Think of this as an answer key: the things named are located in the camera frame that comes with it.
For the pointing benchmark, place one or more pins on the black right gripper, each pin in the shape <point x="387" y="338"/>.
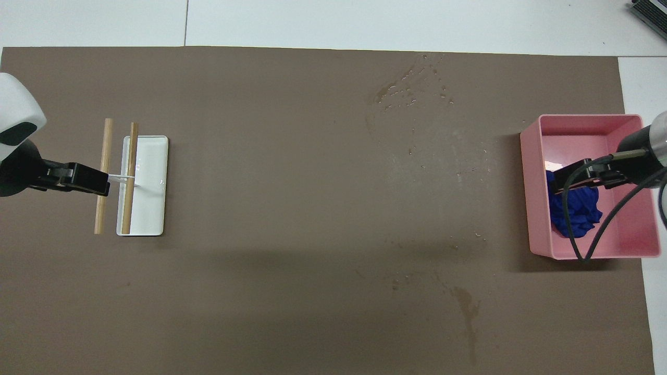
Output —
<point x="643" y="156"/>

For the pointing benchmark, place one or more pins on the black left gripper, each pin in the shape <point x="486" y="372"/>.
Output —
<point x="21" y="169"/>

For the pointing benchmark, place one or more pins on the blue towel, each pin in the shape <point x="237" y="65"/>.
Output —
<point x="578" y="213"/>

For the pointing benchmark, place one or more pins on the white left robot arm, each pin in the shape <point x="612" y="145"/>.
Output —
<point x="15" y="104"/>

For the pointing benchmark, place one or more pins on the wooden dowel rod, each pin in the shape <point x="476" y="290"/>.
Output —
<point x="130" y="151"/>
<point x="106" y="146"/>

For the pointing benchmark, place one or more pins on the white rectangular rack tray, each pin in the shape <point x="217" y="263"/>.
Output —
<point x="151" y="182"/>

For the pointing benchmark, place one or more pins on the pink plastic bin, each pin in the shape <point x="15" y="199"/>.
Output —
<point x="625" y="234"/>

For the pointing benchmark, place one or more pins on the grey ribbed device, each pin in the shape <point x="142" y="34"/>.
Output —
<point x="651" y="13"/>

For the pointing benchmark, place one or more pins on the brown table mat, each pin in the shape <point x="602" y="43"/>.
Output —
<point x="312" y="208"/>

